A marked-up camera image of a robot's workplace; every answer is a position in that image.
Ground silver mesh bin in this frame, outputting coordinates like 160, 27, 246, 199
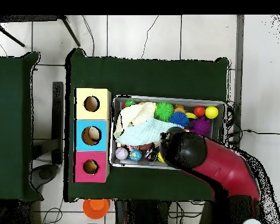
108, 94, 227, 173

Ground black tripod legs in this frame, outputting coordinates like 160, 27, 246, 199
0, 15, 81, 47

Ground blue spiky ball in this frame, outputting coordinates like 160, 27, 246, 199
168, 111, 190, 128

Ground globe print ball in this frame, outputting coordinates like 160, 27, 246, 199
128, 149, 142, 162

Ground red orange ball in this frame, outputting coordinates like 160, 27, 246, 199
193, 105, 206, 118

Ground purple spiky ball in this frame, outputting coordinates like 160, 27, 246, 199
190, 116, 212, 137

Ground cream cloth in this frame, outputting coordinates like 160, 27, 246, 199
113, 101, 157, 138

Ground orange cone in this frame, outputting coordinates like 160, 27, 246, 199
82, 198, 111, 220

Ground mint green cloth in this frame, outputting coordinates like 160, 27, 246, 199
115, 117, 178, 146

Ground black upright stand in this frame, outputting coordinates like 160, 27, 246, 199
51, 81, 64, 165

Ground wooden box with three holes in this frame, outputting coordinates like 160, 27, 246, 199
72, 87, 112, 183

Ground yellow smooth ball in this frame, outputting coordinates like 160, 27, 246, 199
205, 106, 219, 120

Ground green cloth covered side table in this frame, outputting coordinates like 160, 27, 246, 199
0, 51, 44, 202

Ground dark green table cloth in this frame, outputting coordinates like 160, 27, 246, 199
64, 48, 230, 203

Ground white baseball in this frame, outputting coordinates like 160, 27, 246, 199
114, 146, 130, 161

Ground grey round stand base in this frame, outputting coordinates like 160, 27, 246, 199
30, 164, 59, 190

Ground green spiky ball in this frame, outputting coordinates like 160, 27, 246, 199
153, 101, 175, 122

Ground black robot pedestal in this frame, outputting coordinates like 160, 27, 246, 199
114, 199, 171, 224

